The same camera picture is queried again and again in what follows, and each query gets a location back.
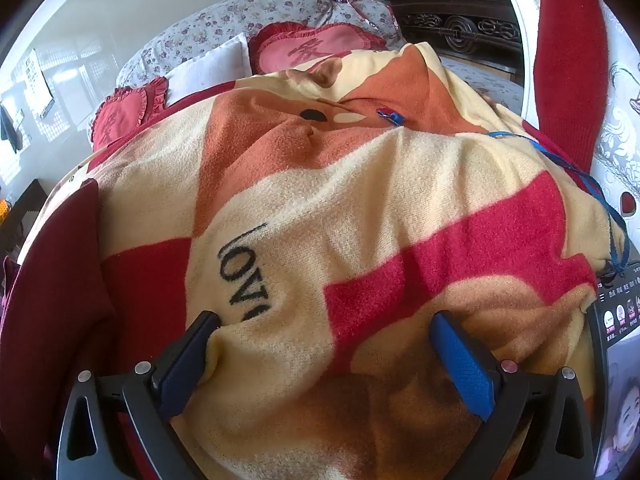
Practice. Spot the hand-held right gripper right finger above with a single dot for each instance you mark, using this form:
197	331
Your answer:
462	360

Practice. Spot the red knit sweater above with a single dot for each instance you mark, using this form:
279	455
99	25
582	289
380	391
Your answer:
565	60

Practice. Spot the white door frame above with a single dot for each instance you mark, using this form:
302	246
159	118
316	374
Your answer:
520	35

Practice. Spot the floral bed sheet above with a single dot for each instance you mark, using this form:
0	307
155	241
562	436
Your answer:
490	85

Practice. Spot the printed fleece blanket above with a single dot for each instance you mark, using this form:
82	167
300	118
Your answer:
350	210

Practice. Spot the smartphone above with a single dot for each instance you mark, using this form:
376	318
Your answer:
620	360

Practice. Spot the dark carved wooden headboard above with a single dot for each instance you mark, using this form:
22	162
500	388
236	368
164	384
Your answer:
460	27

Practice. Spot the maroon garment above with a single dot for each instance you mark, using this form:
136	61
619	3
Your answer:
45	310

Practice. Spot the red bed sheet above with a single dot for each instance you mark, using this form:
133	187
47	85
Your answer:
190	100

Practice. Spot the floral pillow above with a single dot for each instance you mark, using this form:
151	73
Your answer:
200	25

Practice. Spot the wall calendar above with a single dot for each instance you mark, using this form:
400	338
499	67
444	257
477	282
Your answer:
37	80

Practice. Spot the white pillow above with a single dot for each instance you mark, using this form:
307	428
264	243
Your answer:
210	70

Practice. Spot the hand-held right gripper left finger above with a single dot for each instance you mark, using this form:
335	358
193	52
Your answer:
187	360

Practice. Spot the red heart-shaped pillow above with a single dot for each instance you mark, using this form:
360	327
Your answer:
310	47
120	115

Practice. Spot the dark hanging cloth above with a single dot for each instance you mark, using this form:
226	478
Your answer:
9	127

